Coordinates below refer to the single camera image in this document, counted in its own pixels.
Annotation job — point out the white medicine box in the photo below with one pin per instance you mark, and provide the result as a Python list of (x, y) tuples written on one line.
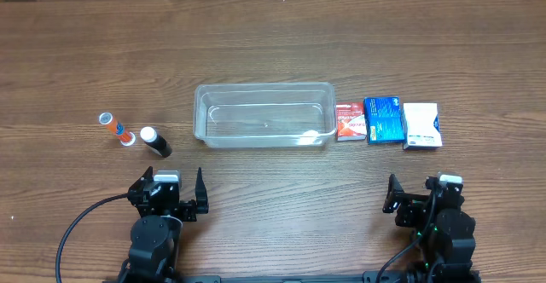
[(421, 126)]

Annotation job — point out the blue medicine box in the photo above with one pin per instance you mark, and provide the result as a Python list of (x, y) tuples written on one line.
[(383, 118)]

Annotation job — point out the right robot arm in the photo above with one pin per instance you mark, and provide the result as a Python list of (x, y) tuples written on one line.
[(443, 232)]

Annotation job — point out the red medicine box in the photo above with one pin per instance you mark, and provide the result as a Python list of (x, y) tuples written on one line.
[(351, 121)]

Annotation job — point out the orange tube white caps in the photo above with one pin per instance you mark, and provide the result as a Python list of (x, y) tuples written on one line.
[(126, 138)]

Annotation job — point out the black bottle white cap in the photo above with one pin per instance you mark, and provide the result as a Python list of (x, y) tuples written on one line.
[(155, 141)]

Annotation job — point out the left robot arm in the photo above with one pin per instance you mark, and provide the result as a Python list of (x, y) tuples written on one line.
[(155, 236)]

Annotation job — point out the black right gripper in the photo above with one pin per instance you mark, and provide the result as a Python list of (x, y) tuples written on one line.
[(409, 210)]

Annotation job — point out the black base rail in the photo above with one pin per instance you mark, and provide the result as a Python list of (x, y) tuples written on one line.
[(366, 277)]

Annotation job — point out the clear plastic container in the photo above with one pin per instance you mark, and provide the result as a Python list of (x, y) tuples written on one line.
[(265, 115)]

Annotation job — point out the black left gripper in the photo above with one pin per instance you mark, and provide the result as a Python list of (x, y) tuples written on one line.
[(171, 206)]

